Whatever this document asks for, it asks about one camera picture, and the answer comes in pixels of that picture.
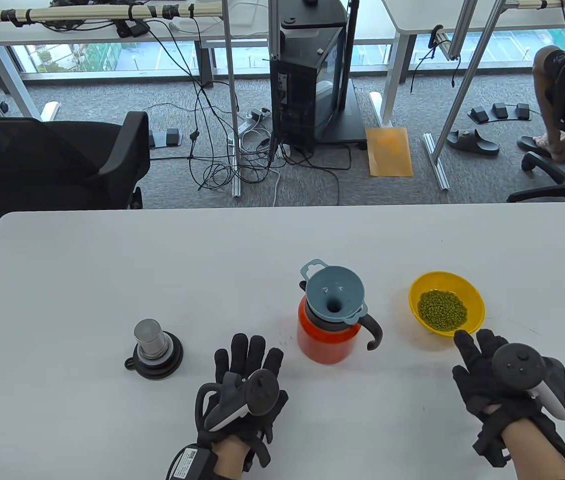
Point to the black white right hand controller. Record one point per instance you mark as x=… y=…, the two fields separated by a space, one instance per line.
x=517 y=365

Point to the grey foot pedal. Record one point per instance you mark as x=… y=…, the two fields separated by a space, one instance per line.
x=165 y=137

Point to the black steel kettle lid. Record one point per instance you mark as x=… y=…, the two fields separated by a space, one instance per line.
x=150 y=340

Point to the blue-grey plastic funnel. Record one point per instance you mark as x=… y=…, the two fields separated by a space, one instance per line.
x=332 y=290

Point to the red hot water kettle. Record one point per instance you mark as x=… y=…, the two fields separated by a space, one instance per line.
x=325 y=342

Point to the silver aluminium frame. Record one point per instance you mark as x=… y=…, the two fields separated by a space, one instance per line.
x=465 y=82

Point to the yellow plastic bowl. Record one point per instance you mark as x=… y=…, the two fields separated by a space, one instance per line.
x=472 y=300

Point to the small black equipment case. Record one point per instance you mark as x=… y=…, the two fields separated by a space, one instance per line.
x=312 y=12

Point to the silver aluminium post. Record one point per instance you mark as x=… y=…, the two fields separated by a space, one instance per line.
x=232 y=100
x=273 y=40

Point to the white desk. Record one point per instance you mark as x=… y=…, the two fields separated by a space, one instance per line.
x=62 y=32
x=412 y=15

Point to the black computer cart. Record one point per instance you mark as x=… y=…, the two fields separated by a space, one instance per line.
x=347 y=125

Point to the black mesh office chair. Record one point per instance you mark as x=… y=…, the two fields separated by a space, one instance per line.
x=37 y=160

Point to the black white left hand controller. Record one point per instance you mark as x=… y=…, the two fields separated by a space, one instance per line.
x=260 y=395

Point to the white power strip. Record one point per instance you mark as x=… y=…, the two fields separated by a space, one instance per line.
x=252 y=120

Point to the black computer tower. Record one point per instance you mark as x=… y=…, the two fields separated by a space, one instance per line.
x=295 y=100

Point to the orange-brown paper envelope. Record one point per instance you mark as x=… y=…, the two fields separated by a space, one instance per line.
x=387 y=150

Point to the pile of green mung beans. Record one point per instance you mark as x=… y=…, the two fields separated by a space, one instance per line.
x=441 y=310

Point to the person's right forearm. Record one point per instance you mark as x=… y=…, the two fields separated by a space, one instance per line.
x=532 y=450

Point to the black sandal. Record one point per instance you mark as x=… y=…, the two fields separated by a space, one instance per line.
x=525 y=144
x=472 y=142

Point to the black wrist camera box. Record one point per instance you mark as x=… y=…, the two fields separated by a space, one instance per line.
x=187 y=465

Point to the black power adapter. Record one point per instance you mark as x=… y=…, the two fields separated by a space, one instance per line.
x=132 y=28

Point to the black white hand controller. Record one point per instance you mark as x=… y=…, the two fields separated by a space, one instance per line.
x=260 y=395
x=517 y=365

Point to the person's left hand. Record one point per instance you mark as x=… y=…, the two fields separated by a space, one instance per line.
x=247 y=355

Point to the black triple foot pedal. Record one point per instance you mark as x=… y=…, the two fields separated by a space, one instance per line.
x=500 y=111

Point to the person's right hand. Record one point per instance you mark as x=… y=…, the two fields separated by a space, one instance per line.
x=477 y=370

